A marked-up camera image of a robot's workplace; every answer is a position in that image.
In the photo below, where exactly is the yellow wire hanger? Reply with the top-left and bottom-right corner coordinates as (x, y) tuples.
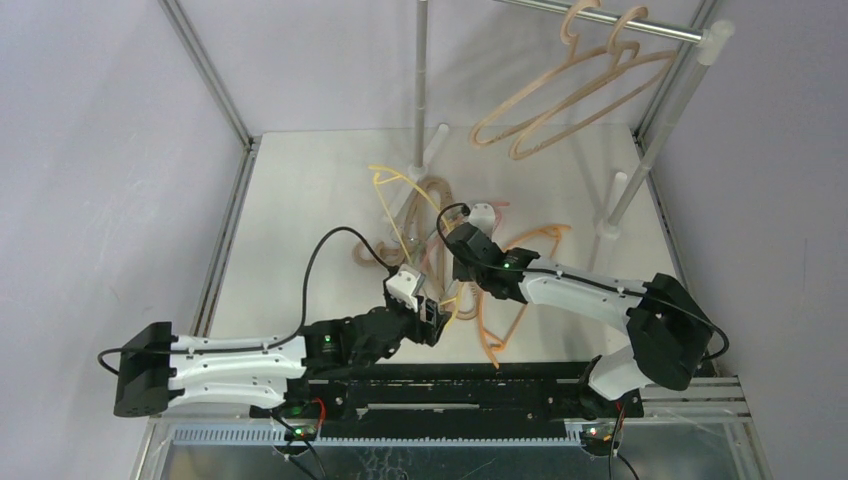
(375, 165), (458, 321)

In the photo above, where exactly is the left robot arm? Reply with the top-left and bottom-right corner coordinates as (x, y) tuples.
(113, 298), (450, 418)

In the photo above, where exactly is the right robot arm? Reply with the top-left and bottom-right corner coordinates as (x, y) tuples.
(440, 223), (719, 416)

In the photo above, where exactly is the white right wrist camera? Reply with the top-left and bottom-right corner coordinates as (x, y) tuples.
(467, 202), (498, 236)

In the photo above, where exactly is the green wire hanger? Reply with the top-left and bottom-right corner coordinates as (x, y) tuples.
(412, 227), (458, 300)

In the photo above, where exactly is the pink wire hanger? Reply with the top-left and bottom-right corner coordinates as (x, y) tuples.
(417, 199), (511, 280)

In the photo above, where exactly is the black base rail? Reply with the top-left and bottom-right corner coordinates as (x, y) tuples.
(250, 362), (644, 442)

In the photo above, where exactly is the left black cable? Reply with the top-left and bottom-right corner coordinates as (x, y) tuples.
(96, 226), (399, 379)

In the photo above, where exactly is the black cable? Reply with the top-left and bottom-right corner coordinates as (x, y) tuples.
(96, 226), (399, 379)
(435, 202), (731, 363)

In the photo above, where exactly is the right black cable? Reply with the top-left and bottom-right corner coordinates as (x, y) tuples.
(435, 202), (731, 363)

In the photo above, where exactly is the aluminium frame right post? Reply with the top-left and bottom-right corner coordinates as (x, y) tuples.
(633, 0), (725, 145)

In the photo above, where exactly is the aluminium frame post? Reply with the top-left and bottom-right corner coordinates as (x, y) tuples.
(633, 0), (725, 145)
(157, 0), (256, 150)

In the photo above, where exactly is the aluminium frame left post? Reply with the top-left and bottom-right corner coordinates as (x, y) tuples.
(157, 0), (256, 150)

